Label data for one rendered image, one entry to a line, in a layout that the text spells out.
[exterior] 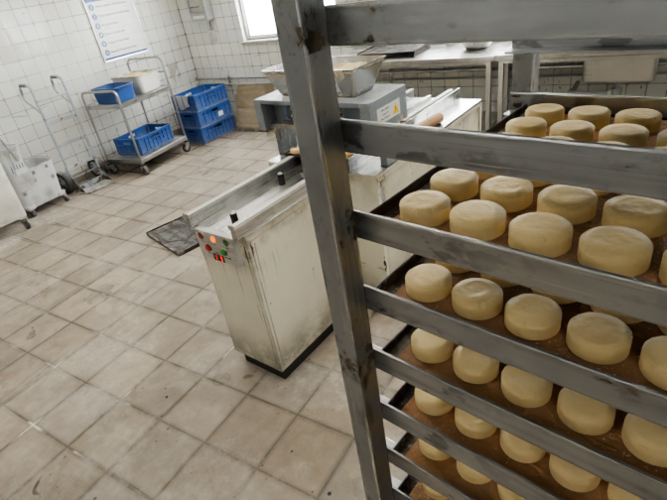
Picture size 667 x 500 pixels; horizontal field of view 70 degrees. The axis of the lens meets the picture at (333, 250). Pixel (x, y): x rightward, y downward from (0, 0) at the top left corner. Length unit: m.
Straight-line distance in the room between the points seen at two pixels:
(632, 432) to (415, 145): 0.32
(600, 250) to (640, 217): 0.06
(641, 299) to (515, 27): 0.19
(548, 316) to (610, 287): 0.11
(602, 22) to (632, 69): 4.14
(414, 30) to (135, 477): 2.22
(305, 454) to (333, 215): 1.80
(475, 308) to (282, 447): 1.80
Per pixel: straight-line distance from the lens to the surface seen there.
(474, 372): 0.55
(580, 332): 0.47
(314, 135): 0.42
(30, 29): 6.19
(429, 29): 0.37
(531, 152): 0.35
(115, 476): 2.45
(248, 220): 1.97
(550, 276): 0.39
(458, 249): 0.42
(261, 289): 2.10
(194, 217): 2.17
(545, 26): 0.33
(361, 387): 0.58
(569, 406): 0.53
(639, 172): 0.34
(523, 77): 0.81
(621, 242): 0.42
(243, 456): 2.25
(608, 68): 4.47
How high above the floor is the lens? 1.72
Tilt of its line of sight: 31 degrees down
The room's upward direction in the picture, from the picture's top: 10 degrees counter-clockwise
